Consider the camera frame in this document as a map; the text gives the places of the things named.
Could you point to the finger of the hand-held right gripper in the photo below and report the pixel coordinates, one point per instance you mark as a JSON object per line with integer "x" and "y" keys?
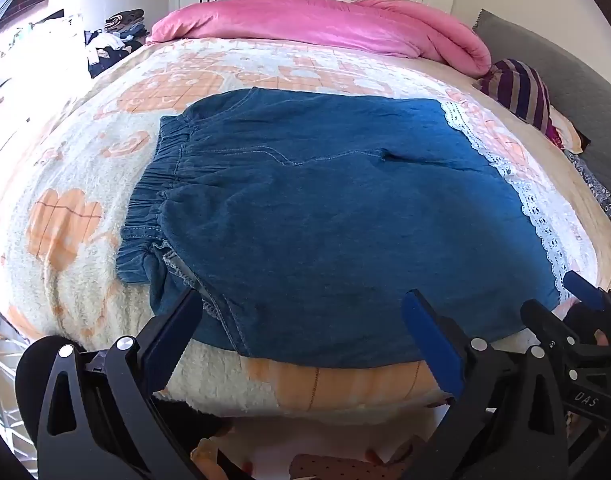
{"x": 583, "y": 290}
{"x": 550, "y": 327}

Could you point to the purple striped cloth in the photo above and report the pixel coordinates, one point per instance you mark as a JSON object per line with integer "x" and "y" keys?
{"x": 520, "y": 87}

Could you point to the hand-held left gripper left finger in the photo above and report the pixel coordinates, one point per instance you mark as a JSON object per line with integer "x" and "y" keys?
{"x": 178, "y": 327}

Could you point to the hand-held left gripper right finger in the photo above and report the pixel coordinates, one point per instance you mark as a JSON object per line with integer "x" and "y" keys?
{"x": 433, "y": 345}

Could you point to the pile of mixed clothes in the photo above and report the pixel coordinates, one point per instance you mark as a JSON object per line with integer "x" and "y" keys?
{"x": 120, "y": 25}

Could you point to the pink duvet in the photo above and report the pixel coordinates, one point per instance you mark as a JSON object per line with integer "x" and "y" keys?
{"x": 310, "y": 25}

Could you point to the pink dotted cloth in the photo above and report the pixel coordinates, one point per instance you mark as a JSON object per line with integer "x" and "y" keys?
{"x": 335, "y": 467}

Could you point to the orange patterned fleece blanket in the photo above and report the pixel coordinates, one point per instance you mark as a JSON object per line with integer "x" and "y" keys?
{"x": 85, "y": 170}

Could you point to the blue floral cloth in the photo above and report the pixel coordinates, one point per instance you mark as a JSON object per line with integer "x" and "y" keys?
{"x": 593, "y": 182}

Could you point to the pink and cream clothes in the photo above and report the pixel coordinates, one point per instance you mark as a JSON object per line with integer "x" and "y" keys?
{"x": 565, "y": 132}

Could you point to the grey padded headboard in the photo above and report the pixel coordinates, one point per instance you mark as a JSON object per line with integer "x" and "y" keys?
{"x": 575, "y": 85}

